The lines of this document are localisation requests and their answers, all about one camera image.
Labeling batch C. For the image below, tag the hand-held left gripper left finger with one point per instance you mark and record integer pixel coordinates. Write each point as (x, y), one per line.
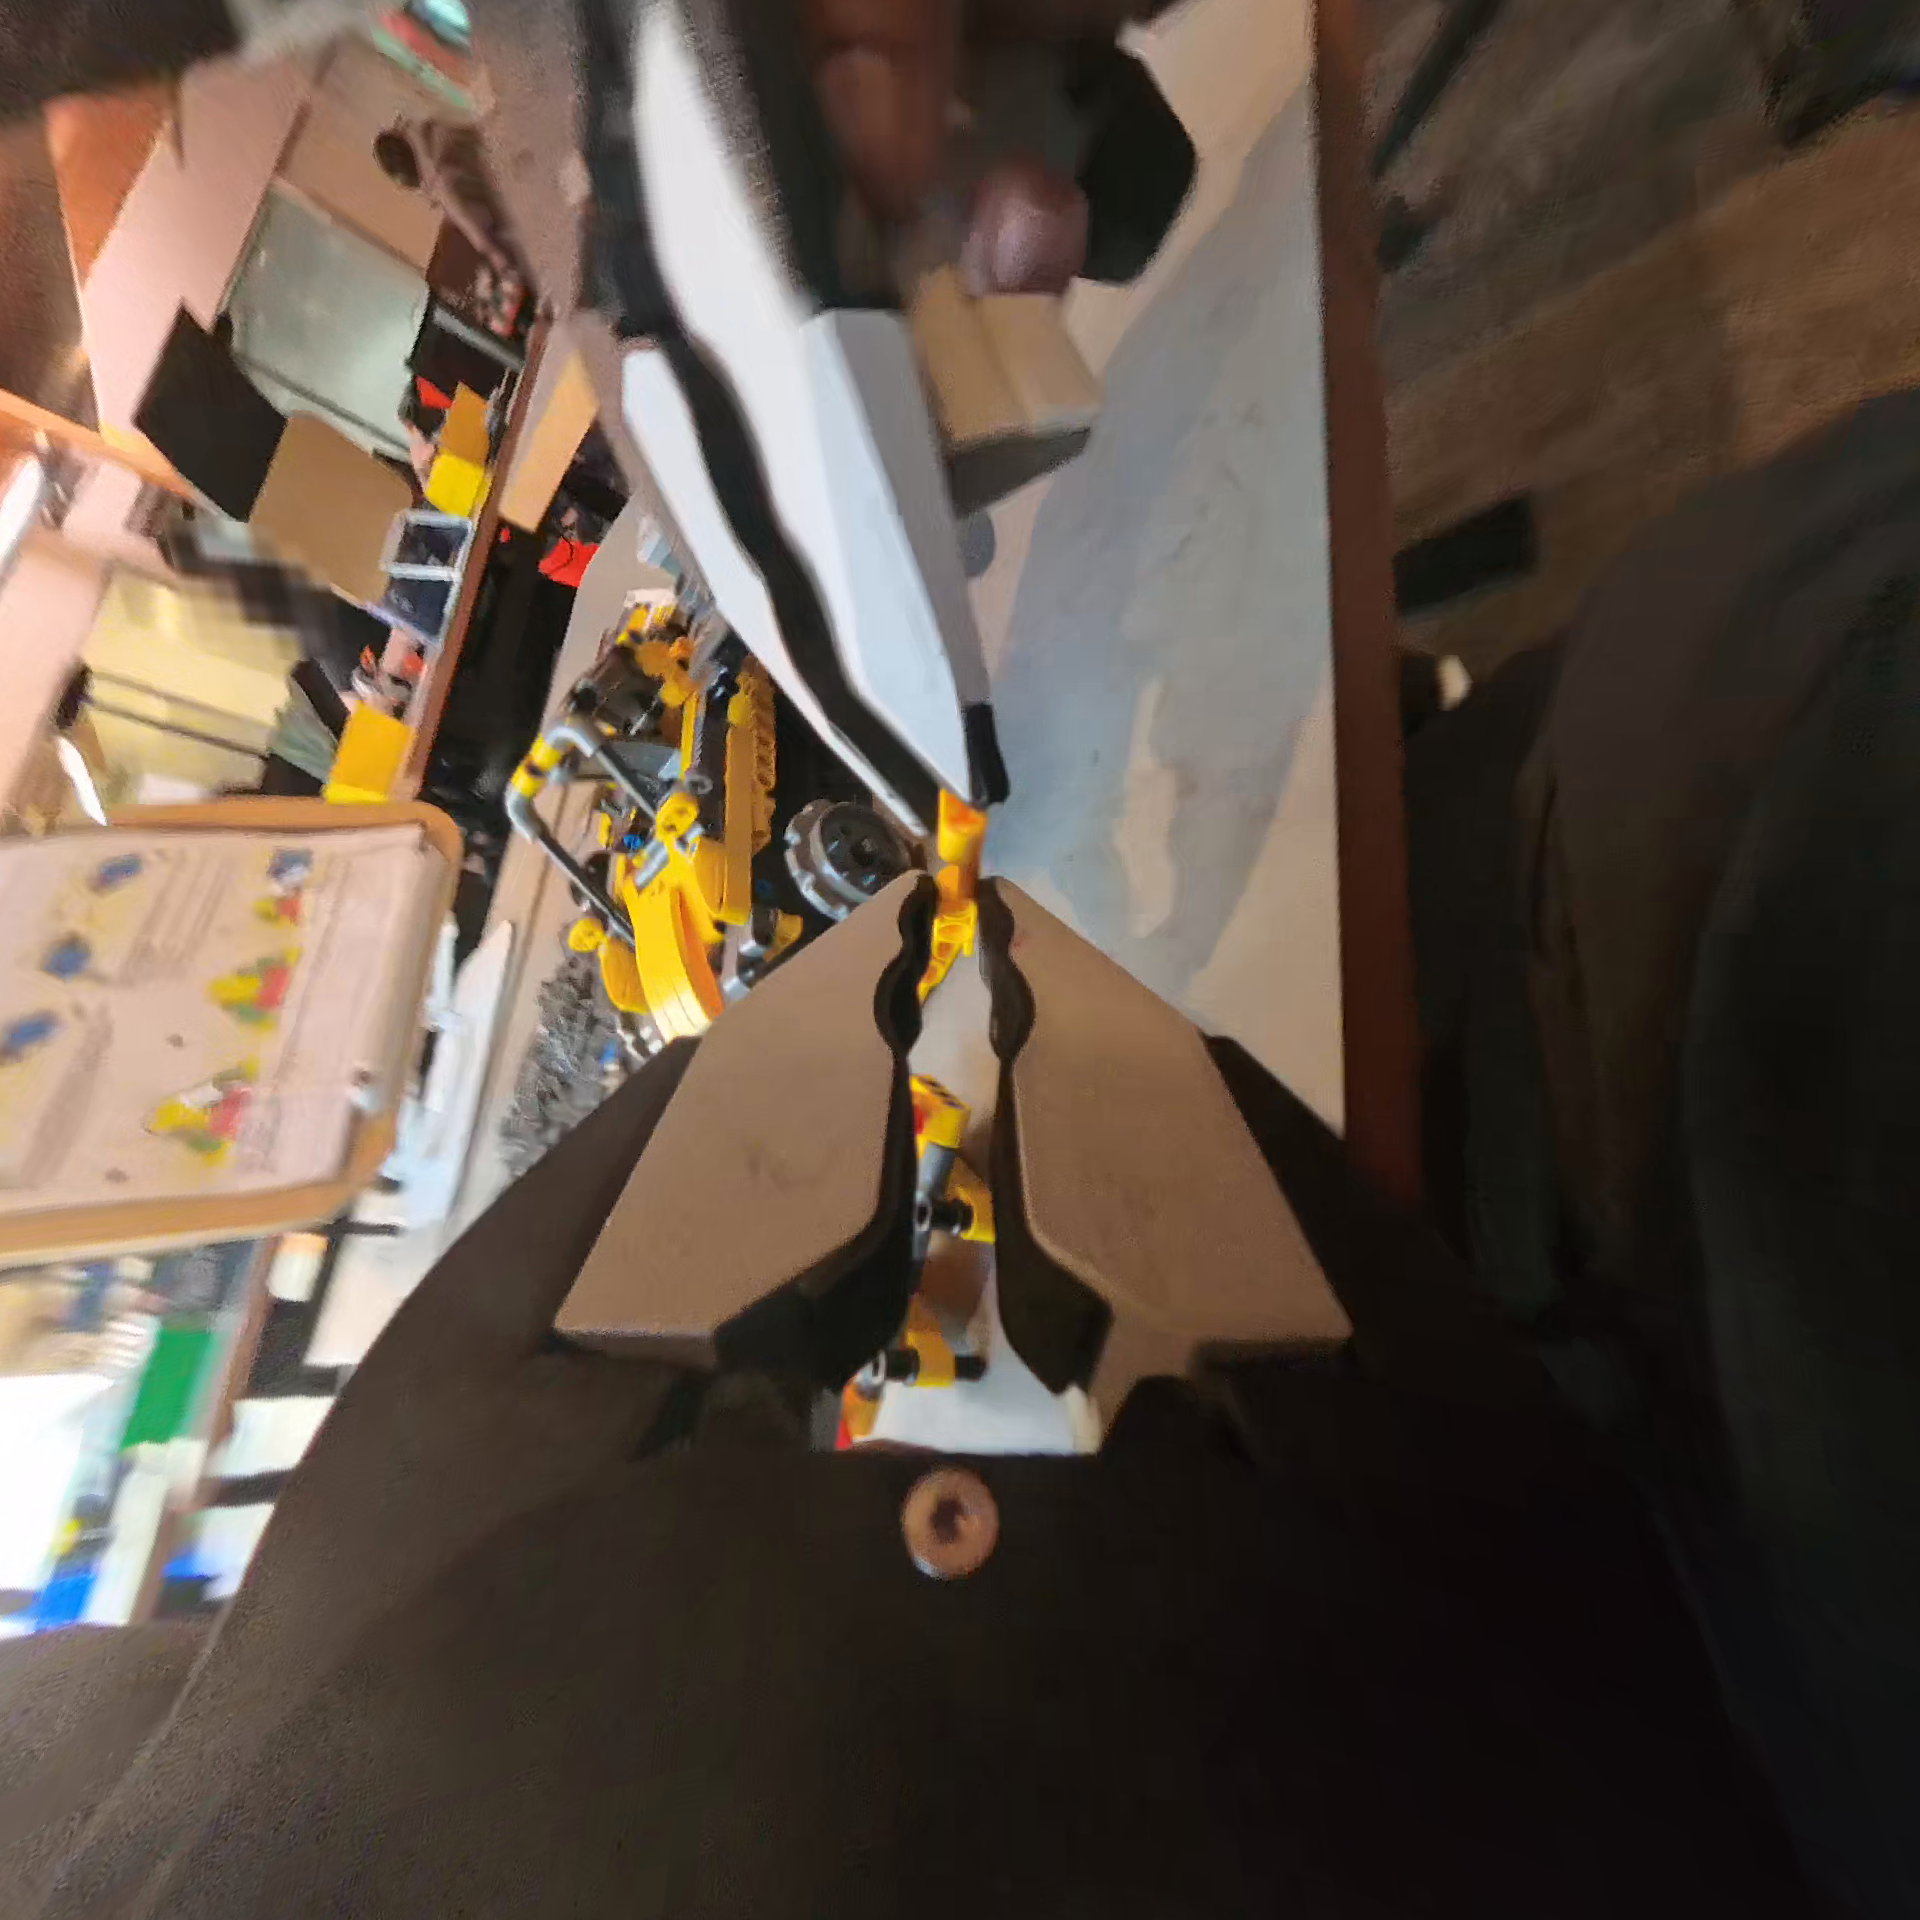
(734, 1184)

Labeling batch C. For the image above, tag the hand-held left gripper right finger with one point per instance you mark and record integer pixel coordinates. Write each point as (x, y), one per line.
(1171, 1184)

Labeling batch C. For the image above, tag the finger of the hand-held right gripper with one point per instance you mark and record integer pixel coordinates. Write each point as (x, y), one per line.
(705, 510)
(870, 495)

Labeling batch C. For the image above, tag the small yellow brick assembly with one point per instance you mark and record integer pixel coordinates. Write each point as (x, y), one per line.
(943, 1108)

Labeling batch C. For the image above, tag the yellow brick vehicle model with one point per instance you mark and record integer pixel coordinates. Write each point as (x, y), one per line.
(675, 932)

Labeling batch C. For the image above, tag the person's right hand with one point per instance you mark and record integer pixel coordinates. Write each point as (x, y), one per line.
(961, 136)

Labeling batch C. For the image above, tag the pile of grey brick pieces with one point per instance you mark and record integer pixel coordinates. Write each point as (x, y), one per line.
(562, 1067)

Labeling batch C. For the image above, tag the white metal stand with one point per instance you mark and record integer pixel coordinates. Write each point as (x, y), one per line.
(465, 1036)

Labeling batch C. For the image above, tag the yellow storage bin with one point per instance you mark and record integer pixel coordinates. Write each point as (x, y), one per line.
(369, 755)

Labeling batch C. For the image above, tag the printed paper sheet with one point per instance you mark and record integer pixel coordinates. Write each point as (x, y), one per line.
(194, 1021)

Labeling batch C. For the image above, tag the person's dark clothing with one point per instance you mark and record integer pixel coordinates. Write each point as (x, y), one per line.
(1725, 1051)

